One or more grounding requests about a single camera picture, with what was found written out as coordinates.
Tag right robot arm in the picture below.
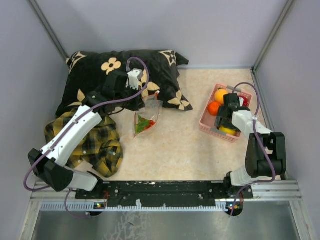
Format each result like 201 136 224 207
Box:
215 93 286 198

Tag black floral pillow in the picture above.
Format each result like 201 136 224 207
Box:
55 50 193 117

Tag yellow plaid shirt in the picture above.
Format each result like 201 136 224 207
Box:
44 105 124 179

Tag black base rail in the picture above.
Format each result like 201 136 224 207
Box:
75 181 240 207

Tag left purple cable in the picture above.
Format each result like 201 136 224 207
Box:
23 56 150 220

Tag pink plastic basket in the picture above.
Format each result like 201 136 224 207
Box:
199 83 242 143

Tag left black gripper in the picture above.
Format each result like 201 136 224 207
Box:
115 83 146 112

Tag red strawberries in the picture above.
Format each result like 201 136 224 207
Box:
145 120 156 129

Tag yellow lemon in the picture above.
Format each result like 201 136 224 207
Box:
219 126 238 136

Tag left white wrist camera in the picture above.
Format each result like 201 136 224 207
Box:
125 68 144 91

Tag green leaf fruit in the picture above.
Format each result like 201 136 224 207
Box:
135 115 150 134

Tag yellow-orange peach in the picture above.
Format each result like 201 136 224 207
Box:
214 88 229 105

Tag white cable duct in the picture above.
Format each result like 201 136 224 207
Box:
39 201 237 213

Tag clear zip top bag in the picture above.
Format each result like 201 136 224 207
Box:
133 90 163 138

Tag orange tangerine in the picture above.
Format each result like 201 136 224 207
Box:
207 101 221 116

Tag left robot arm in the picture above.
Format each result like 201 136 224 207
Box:
28 68 144 199

